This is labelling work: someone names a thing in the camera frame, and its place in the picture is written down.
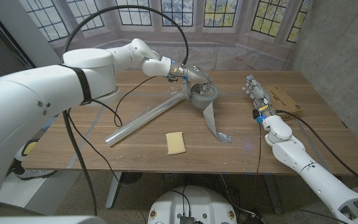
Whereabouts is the black grey sneaker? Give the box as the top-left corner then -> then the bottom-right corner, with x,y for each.
9,154 -> 57,182

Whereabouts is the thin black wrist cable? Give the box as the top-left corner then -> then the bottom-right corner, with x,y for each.
67,75 -> 158,224
255,123 -> 263,184

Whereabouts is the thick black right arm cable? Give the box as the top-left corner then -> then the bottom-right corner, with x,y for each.
275,109 -> 358,190

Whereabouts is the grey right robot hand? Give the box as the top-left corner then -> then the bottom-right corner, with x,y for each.
242,74 -> 277,120

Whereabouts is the grey duct tape roll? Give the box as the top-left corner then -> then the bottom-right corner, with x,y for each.
190,83 -> 232,144

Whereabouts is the thin black left wrist cable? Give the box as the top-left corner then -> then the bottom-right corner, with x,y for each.
67,75 -> 158,224

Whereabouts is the clear plastic tube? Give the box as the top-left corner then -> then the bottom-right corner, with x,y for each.
104,91 -> 188,147

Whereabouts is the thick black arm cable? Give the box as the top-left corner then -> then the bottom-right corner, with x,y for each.
60,4 -> 190,217
275,109 -> 358,190

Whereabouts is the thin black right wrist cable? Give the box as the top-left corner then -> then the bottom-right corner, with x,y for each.
255,123 -> 263,184

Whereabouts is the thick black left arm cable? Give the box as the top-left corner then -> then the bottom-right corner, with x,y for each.
60,4 -> 190,217

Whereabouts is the yellow sponge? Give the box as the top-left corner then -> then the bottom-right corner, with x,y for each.
165,131 -> 187,156

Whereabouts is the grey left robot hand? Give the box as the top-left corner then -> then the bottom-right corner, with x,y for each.
174,64 -> 214,100

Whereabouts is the grey metal table leg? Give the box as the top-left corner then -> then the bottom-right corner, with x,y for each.
105,171 -> 122,209
262,174 -> 283,215

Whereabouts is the black round base under table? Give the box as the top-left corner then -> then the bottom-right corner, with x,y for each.
119,172 -> 143,185

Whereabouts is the printed window backdrop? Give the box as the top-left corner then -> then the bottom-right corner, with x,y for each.
19,0 -> 312,76

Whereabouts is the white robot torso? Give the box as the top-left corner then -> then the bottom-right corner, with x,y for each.
147,185 -> 238,224

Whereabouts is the yellow black floor object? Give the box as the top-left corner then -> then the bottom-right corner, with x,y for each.
22,141 -> 39,156

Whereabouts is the brown cardboard box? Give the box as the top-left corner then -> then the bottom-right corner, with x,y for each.
267,85 -> 303,121

